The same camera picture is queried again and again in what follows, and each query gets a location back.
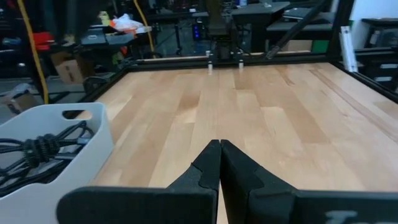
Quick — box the white metal bracket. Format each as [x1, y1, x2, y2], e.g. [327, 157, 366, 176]
[340, 26, 359, 73]

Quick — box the black USB-C cable coil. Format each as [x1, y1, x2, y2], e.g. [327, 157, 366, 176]
[0, 120, 95, 170]

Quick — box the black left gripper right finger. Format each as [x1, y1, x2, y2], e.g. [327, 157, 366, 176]
[220, 139, 398, 224]

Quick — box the thin yellow hose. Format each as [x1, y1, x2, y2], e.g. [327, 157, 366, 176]
[132, 0, 155, 58]

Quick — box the white plastic bin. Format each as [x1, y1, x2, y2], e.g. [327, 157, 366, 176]
[0, 102, 115, 224]

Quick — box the thick yellow hose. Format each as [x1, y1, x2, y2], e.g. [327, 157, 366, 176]
[16, 0, 50, 105]

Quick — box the smooth black USB-C cable bundle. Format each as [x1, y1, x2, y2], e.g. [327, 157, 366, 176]
[0, 160, 74, 197]

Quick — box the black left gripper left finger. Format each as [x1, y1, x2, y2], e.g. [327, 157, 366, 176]
[56, 139, 222, 224]

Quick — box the black desk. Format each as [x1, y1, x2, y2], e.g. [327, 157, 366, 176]
[231, 1, 292, 53]

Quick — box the black upright frame post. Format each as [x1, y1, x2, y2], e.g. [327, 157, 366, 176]
[325, 0, 356, 63]

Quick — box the brown cardboard box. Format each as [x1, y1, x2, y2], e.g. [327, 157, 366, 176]
[50, 52, 96, 85]

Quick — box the blue-lit black computer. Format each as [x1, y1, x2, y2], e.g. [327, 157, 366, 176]
[191, 23, 203, 40]

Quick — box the small white post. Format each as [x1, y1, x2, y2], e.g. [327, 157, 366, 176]
[236, 49, 246, 73]
[206, 49, 215, 75]

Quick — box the white plastic bag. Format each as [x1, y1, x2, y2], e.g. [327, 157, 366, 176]
[111, 13, 146, 34]

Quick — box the black table frame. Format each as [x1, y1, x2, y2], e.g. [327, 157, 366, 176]
[79, 51, 398, 105]

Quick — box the red box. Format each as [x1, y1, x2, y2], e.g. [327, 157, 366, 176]
[32, 30, 55, 52]

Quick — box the black diagonal strut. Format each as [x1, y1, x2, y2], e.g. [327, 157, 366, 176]
[265, 0, 331, 60]

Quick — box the green box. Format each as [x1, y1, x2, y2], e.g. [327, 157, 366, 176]
[311, 39, 330, 54]

